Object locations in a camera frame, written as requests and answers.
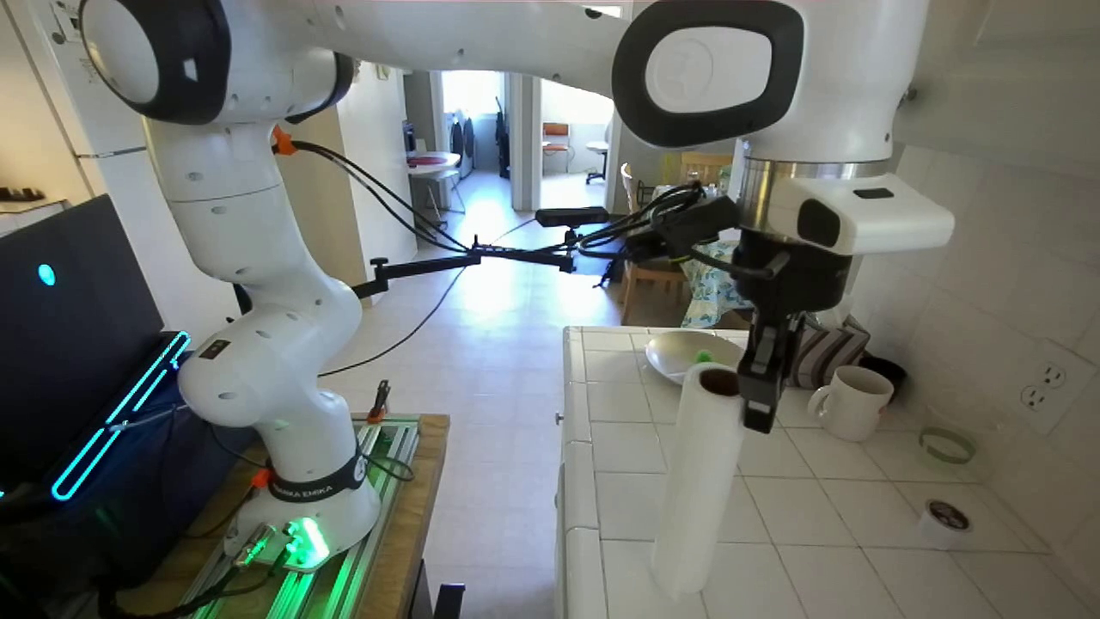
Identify green-lit metal base plate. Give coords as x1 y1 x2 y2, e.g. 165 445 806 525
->
187 418 424 619

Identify white shallow bowl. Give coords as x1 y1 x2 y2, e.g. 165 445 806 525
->
642 328 751 390

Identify white ceramic mug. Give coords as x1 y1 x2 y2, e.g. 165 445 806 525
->
806 362 898 446

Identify small red-handled clamp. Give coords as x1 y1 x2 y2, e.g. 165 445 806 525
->
364 376 395 425

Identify white upper cabinet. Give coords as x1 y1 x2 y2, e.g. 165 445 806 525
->
903 0 1100 156

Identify orange distant chair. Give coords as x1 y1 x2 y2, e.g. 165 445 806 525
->
539 117 578 174

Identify small hallway table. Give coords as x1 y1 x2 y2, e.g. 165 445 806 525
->
404 147 469 223

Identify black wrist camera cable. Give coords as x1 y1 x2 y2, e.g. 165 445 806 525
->
273 127 742 261

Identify small green-rimmed dish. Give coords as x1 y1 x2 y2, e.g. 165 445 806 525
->
919 425 981 467

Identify small distant stool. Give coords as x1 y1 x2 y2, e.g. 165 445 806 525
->
584 136 612 190

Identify dining table with floral cloth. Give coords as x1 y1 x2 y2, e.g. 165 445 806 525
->
682 256 759 330

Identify black exterior camera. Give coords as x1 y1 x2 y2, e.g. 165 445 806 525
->
533 202 612 230

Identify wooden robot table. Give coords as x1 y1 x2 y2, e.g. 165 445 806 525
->
113 408 453 619

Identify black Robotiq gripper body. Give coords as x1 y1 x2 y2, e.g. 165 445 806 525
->
733 230 861 335

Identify white paper towel roll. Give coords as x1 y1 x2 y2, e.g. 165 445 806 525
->
647 366 751 603

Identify sink drain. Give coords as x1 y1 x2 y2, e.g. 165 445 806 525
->
923 495 981 550

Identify dark hanging bags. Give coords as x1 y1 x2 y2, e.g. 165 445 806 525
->
447 99 517 174

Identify white wall power outlet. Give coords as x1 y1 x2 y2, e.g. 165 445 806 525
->
1013 347 1092 434

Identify wooden dining chair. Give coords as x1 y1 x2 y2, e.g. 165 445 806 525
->
615 256 691 328

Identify grey striped cloth holder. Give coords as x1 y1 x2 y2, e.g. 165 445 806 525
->
794 315 874 392

